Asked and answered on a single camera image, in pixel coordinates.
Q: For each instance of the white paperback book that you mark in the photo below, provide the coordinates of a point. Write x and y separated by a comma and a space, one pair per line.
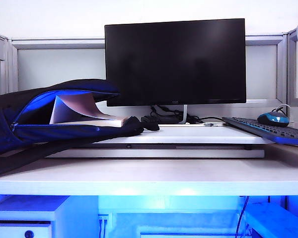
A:
74, 104

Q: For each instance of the dark blue backpack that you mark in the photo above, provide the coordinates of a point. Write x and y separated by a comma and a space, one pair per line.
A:
64, 134

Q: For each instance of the white desk riser platform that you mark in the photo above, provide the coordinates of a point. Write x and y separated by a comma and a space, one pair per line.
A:
188, 136

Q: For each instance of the white box under desk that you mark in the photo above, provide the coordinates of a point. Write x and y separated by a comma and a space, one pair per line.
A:
272, 220

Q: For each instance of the black power adapter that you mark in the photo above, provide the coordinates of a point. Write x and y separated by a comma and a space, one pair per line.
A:
150, 119

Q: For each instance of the white monitor stand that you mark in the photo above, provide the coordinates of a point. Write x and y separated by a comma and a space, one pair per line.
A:
184, 113

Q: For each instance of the black computer monitor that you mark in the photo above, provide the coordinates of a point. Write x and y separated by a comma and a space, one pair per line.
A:
175, 62

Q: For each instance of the grey back partition panel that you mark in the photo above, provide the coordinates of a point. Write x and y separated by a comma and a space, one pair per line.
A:
59, 67

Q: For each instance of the blue and black mouse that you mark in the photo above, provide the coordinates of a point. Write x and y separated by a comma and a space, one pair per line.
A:
273, 119

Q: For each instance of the black and blue keyboard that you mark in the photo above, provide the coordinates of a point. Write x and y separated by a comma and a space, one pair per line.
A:
275, 131

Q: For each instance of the white drawer cabinet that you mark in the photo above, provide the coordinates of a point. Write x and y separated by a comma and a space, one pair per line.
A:
39, 210

